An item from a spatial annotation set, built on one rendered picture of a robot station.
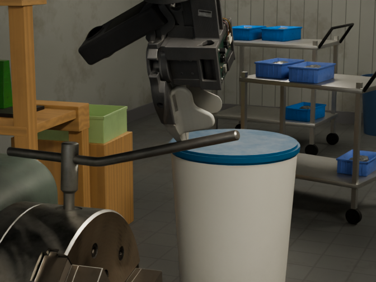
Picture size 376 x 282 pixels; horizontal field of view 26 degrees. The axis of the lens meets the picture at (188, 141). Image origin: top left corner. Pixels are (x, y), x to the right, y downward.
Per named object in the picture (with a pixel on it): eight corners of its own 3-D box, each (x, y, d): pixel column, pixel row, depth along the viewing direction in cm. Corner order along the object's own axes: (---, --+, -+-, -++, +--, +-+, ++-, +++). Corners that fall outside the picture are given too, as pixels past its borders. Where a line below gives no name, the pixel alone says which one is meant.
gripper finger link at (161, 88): (170, 131, 91) (159, 63, 86) (158, 131, 92) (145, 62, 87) (182, 109, 95) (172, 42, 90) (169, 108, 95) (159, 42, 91)
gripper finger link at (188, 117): (216, 161, 94) (207, 93, 89) (167, 158, 96) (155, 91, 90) (222, 145, 96) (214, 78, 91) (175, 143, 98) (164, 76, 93)
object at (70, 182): (56, 231, 104) (57, 142, 103) (66, 228, 106) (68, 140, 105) (70, 234, 103) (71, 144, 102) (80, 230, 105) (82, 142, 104)
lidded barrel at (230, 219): (311, 280, 409) (316, 134, 393) (271, 328, 355) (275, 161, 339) (200, 262, 434) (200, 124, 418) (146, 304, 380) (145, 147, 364)
